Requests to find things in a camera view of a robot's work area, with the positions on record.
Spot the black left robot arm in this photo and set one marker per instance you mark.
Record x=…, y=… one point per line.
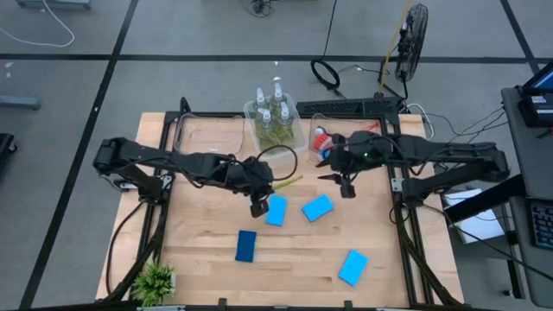
x=142, y=153

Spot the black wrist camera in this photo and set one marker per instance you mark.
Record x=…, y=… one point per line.
x=347, y=189
x=259, y=208

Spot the black floor fan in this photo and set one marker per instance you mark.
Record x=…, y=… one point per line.
x=410, y=43

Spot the green potted plant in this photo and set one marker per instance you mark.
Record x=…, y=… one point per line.
x=153, y=283

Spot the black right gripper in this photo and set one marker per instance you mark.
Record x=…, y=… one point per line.
x=360, y=153

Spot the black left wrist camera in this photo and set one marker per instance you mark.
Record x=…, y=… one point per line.
x=259, y=208

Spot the translucent plastic tub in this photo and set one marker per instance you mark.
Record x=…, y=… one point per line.
x=298, y=151

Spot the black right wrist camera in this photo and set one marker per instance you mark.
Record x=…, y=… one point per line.
x=347, y=189

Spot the computer monitor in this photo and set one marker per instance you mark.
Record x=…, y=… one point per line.
x=542, y=80

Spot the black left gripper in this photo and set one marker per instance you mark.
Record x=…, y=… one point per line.
x=244, y=175

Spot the black standing fan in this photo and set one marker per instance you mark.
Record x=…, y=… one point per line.
x=395, y=43

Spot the yellow-green dish brush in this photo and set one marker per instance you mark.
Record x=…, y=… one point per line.
x=291, y=180

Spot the red dish brush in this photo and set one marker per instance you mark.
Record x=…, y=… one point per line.
x=320, y=141

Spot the black desktop box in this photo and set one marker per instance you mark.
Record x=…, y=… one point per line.
x=538, y=110

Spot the blue sponge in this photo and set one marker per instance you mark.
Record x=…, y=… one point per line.
x=353, y=268
x=317, y=207
x=245, y=246
x=276, y=210

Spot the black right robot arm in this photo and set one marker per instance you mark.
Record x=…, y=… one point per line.
x=453, y=151

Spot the black keyboard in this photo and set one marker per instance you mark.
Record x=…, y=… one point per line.
x=543, y=224

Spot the grey desk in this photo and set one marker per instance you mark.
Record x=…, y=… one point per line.
x=531, y=164

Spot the clear pump soap bottle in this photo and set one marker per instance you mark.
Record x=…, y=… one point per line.
x=265, y=117
x=259, y=98
x=284, y=111
x=277, y=93

